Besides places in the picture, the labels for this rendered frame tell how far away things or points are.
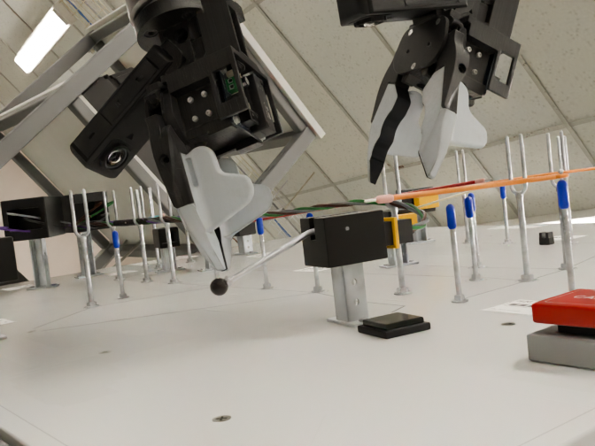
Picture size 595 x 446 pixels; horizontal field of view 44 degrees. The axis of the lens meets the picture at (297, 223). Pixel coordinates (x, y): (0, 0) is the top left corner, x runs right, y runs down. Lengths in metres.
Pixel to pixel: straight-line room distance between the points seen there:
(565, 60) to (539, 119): 0.38
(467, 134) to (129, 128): 0.28
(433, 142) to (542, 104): 2.95
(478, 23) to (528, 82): 2.82
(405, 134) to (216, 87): 0.22
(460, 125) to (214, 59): 0.21
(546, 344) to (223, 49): 0.30
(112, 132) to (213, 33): 0.11
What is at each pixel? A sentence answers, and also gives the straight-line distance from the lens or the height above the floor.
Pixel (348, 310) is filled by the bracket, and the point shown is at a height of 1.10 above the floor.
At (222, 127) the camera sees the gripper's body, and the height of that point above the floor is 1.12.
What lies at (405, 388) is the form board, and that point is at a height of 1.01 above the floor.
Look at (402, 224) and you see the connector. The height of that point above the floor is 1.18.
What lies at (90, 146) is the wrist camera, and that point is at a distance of 0.61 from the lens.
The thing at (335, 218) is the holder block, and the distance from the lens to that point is 0.58.
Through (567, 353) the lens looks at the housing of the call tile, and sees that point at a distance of 0.44.
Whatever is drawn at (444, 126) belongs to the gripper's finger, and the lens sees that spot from 0.61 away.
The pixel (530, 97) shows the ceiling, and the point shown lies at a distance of 3.54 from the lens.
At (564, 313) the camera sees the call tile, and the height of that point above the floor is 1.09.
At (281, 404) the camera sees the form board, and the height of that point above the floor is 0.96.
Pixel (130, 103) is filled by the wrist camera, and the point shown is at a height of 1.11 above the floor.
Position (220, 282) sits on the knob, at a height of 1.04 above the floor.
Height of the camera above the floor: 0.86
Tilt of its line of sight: 26 degrees up
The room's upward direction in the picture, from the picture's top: 38 degrees clockwise
